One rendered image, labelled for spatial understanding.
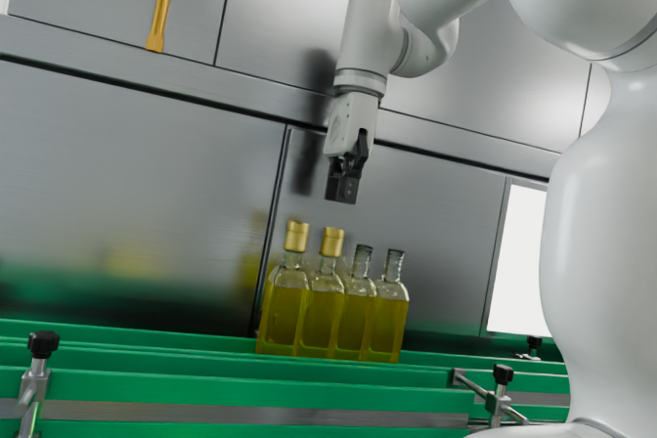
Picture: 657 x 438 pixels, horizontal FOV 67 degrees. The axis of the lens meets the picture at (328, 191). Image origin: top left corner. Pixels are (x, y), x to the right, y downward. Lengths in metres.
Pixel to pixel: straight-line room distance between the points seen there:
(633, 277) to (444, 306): 0.69
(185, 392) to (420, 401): 0.32
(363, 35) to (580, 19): 0.45
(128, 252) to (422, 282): 0.55
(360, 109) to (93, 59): 0.43
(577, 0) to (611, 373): 0.27
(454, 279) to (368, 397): 0.40
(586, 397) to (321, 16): 0.75
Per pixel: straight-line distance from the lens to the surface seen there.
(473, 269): 1.08
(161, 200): 0.90
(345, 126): 0.75
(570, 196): 0.41
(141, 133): 0.90
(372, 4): 0.81
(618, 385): 0.45
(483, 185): 1.07
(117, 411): 0.67
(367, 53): 0.79
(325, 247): 0.78
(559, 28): 0.41
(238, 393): 0.67
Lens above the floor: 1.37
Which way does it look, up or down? 1 degrees up
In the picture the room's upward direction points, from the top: 10 degrees clockwise
